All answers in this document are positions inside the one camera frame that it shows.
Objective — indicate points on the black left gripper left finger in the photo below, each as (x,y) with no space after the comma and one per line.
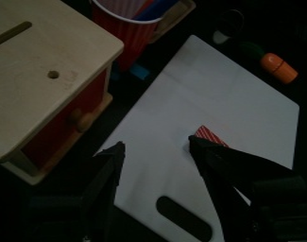
(107,176)

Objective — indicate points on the salmon sushi toy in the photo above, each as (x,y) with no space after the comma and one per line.
(210,135)

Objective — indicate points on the wooden box with red drawer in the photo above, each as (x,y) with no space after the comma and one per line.
(46,85)

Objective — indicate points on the black and white toy piece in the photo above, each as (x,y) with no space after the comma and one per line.
(226,26)

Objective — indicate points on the wooden tray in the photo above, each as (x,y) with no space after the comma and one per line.
(172,19)

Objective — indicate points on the red striped paper cup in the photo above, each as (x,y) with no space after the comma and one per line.
(128,30)

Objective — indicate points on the white plastic cutting board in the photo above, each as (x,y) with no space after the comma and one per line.
(202,126)

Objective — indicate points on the orange toy carrot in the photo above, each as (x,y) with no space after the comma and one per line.
(278,67)

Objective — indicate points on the blue marker pen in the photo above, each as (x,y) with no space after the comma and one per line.
(154,9)

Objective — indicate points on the small blue block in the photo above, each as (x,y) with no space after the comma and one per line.
(138,71)

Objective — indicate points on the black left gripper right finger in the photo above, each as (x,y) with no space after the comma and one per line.
(227,176)

